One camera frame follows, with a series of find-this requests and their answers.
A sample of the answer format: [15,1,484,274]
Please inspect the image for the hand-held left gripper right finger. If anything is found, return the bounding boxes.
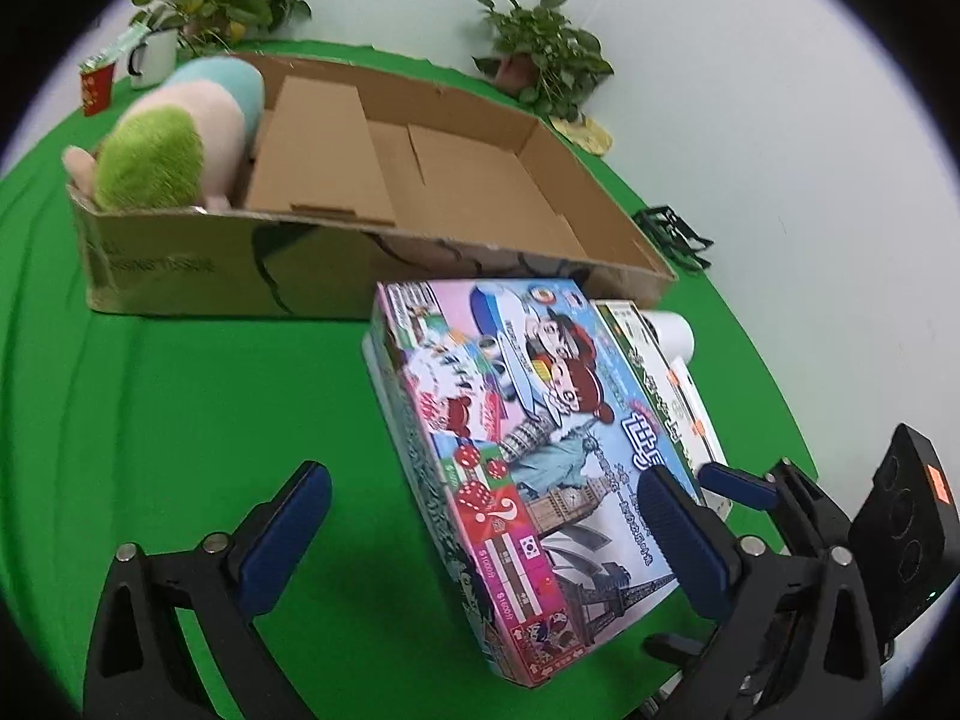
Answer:
[636,465,886,720]

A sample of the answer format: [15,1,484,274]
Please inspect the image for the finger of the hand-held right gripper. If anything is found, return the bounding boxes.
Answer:
[696,457,850,560]
[643,631,713,667]

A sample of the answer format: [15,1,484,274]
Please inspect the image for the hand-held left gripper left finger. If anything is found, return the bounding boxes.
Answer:
[82,460,333,720]

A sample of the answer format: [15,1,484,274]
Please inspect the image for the white hair dryer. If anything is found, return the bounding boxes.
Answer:
[645,310,696,359]

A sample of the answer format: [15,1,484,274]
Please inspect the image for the green and white box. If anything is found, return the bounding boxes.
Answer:
[592,300,732,522]

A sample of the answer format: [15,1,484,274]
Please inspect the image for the board game box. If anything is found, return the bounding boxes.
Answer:
[362,277,706,691]

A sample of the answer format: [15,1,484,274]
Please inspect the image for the large cardboard box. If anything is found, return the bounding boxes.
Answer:
[67,52,680,320]

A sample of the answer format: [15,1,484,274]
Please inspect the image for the green tablecloth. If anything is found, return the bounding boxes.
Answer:
[0,37,822,720]

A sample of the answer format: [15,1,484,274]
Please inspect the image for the black folding rack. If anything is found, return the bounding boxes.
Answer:
[632,202,713,271]

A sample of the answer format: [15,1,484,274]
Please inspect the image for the cardboard divider sheet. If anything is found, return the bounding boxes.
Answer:
[246,77,398,226]

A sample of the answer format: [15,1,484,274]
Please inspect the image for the yellow round mat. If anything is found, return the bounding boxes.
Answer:
[547,114,614,155]

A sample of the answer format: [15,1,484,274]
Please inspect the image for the pastel plush toy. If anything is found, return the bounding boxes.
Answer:
[62,56,267,212]

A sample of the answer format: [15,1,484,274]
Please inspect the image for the red paper cup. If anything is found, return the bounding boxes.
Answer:
[79,60,117,117]

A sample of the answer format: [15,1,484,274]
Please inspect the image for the small potted plant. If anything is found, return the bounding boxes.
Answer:
[471,0,616,122]

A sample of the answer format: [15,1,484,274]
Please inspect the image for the white enamel mug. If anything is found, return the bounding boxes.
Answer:
[126,28,179,87]

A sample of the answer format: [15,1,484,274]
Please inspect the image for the green snack packet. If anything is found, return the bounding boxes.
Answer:
[81,22,151,72]

